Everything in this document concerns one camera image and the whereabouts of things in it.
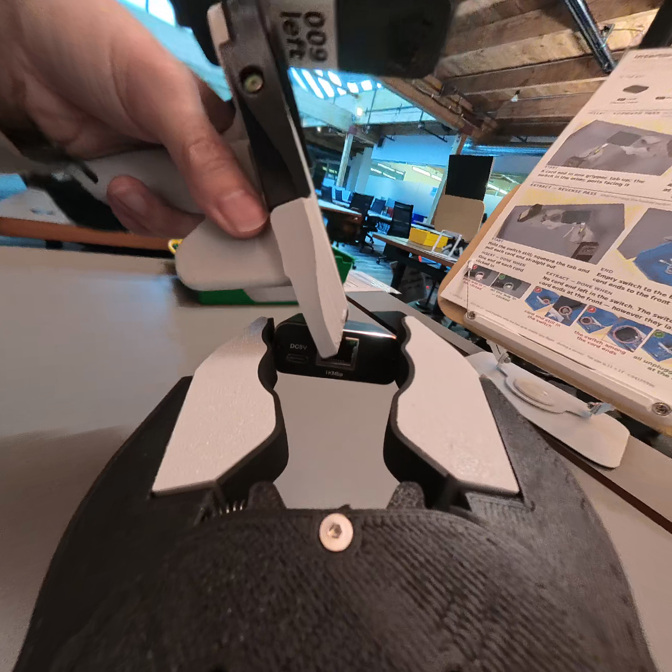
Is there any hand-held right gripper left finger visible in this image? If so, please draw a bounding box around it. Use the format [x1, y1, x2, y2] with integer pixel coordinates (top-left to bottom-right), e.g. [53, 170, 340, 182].
[153, 317, 288, 496]

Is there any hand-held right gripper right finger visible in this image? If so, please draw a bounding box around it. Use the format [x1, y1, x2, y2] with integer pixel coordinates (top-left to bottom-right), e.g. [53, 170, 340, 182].
[384, 315, 522, 497]

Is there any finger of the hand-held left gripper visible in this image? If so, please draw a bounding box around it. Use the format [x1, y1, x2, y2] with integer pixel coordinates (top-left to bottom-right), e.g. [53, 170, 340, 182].
[270, 195, 350, 359]

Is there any green plastic bin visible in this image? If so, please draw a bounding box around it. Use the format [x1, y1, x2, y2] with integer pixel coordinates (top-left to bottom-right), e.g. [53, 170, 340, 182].
[195, 247, 357, 306]

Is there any black ethernet splitter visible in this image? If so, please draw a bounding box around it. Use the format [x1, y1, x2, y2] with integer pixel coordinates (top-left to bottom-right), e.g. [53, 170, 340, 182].
[275, 310, 406, 385]

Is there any person's left hand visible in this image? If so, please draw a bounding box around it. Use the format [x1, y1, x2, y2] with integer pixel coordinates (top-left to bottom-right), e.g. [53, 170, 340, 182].
[0, 0, 270, 238]

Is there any printed paper sheet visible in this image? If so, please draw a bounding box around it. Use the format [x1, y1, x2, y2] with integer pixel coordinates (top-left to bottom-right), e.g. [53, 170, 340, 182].
[344, 270, 401, 296]

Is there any white stand base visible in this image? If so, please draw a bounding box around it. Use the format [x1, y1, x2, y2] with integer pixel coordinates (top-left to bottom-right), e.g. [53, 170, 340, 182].
[492, 350, 632, 469]

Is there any cardboard panel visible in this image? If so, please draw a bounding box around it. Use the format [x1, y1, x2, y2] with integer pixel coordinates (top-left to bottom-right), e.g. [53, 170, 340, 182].
[432, 195, 487, 241]

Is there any instruction sheet board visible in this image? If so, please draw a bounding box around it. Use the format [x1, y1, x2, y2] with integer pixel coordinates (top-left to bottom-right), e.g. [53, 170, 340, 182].
[438, 48, 672, 433]

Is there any brown wooden rail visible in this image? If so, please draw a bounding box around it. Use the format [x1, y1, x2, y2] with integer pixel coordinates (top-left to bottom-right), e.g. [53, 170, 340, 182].
[0, 217, 171, 252]

